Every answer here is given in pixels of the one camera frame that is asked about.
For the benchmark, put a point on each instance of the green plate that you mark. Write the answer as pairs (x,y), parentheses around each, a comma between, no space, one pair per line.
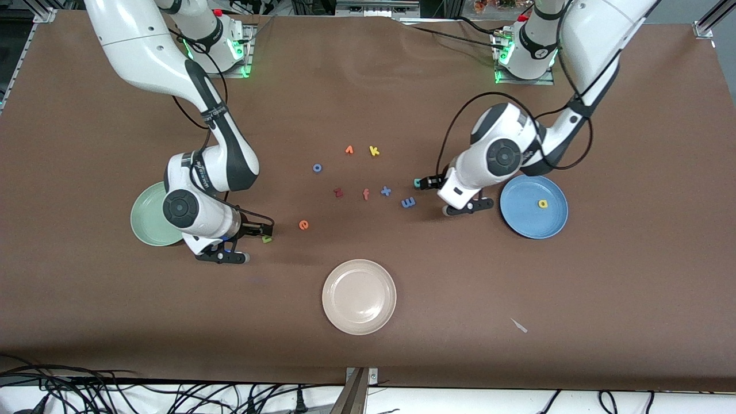
(146,221)

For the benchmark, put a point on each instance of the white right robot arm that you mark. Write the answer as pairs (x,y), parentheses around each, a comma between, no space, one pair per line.
(184,213)

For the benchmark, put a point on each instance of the white paper scrap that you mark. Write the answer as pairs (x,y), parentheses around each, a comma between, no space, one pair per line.
(519,325)

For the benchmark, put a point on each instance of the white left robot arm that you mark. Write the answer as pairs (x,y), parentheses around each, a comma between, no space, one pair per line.
(500,155)

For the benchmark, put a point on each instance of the grey metal bracket bar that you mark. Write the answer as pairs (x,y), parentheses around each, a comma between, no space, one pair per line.
(353,397)

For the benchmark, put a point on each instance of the brown table cover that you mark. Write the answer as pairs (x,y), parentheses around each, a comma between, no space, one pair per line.
(368,103)

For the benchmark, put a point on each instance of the beige plate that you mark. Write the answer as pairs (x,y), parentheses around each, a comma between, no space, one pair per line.
(359,296)

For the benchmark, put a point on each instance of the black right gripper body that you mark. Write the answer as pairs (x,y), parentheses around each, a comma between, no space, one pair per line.
(248,228)

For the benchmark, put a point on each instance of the blue plate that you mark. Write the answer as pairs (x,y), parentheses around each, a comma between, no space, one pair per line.
(535,221)

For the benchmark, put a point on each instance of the blue foam letter m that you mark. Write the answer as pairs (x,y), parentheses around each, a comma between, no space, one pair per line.
(408,202)

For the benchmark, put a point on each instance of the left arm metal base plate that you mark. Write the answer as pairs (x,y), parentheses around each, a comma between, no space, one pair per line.
(540,81)

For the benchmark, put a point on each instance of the aluminium frame profile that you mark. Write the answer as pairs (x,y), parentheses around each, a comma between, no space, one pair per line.
(713,20)
(45,12)

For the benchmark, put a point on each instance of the grey metal background equipment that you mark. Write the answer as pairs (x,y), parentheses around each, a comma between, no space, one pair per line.
(376,7)

